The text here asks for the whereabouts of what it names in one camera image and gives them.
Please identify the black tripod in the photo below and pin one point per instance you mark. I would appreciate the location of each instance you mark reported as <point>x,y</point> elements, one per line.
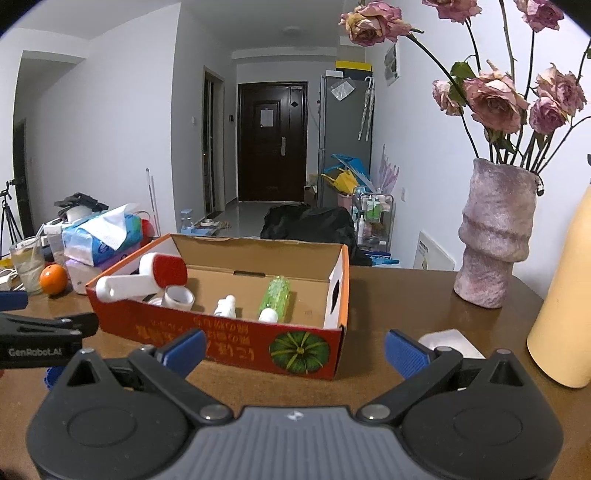
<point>9,217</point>

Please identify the small white bottle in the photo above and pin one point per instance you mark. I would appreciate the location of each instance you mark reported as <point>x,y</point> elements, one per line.
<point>226,307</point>

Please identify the glass side door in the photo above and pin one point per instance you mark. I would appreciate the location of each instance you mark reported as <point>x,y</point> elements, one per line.
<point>213,147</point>

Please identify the orange cardboard box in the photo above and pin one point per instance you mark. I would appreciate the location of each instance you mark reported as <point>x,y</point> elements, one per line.
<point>231,341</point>

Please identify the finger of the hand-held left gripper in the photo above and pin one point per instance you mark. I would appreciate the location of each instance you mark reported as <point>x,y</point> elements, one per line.
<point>13,300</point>
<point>37,344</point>

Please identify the blue plastic object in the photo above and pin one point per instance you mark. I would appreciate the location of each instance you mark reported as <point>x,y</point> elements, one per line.
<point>51,378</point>

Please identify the yellow and black box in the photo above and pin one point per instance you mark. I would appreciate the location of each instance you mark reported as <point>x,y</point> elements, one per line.
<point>353,68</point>

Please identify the metal trolley rack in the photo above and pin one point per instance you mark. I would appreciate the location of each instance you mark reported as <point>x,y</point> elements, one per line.
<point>375,217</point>

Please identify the black device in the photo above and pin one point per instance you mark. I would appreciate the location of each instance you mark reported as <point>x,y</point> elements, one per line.
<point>81,201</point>

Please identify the clear plastic bag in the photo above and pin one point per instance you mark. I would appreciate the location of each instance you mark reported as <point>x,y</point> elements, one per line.
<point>342,91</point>

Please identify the white board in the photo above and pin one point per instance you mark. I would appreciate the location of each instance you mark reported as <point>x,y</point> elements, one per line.
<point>431,254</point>

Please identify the pale yellow bottle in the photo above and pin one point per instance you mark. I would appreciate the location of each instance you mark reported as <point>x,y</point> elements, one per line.
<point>568,300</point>

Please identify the white and red lint roller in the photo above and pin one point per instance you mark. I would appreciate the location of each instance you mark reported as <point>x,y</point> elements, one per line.
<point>138,281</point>

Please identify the grey refrigerator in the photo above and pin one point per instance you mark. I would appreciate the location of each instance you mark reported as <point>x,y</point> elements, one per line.
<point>344,134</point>

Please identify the orange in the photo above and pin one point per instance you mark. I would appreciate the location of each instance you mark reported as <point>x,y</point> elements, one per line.
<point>53,279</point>

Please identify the white tape roll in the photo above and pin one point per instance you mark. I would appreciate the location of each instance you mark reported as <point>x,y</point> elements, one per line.
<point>178,297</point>

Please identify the dark brown door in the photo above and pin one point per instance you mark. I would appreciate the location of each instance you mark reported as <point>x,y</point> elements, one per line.
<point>272,152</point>

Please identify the wall poster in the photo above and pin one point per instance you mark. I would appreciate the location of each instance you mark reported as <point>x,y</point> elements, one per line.
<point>391,64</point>

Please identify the purple feather wall decoration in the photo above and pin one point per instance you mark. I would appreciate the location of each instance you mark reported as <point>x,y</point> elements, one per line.
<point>388,173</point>

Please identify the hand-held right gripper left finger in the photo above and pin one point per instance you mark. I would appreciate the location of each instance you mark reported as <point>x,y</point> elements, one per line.
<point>184,350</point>

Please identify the pink bin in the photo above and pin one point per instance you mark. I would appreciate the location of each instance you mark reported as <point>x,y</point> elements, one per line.
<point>345,201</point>

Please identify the glass cup with straw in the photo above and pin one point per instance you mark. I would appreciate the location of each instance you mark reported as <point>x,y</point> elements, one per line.
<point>27,267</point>

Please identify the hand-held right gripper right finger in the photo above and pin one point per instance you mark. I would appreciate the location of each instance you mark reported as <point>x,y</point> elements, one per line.
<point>406,355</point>

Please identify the black bag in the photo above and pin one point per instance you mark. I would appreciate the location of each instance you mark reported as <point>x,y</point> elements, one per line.
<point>314,226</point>

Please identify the clear folded umbrella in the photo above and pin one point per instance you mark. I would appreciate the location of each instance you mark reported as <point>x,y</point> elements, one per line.
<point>370,115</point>
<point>363,115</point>

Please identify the pink textured vase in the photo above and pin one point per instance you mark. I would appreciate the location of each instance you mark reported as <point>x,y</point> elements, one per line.
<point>494,230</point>

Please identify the bouquet of dried pink roses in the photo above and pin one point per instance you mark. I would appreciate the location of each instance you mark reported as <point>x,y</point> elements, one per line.
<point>494,97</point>

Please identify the green bottle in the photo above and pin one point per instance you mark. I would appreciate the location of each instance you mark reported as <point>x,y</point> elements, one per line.
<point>274,295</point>

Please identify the blue and white packet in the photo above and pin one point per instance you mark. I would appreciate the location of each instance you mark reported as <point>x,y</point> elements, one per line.
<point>381,259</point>

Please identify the yellow bag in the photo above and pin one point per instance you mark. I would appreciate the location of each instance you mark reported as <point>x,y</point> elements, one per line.
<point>344,182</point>

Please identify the blue tissue pack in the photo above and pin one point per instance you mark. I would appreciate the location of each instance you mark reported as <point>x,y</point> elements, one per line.
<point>97,242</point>

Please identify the white paper roll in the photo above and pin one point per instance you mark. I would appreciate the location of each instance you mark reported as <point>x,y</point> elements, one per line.
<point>78,213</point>

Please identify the blue pet water feeder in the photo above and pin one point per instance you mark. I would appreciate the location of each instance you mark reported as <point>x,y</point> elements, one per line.
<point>191,226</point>

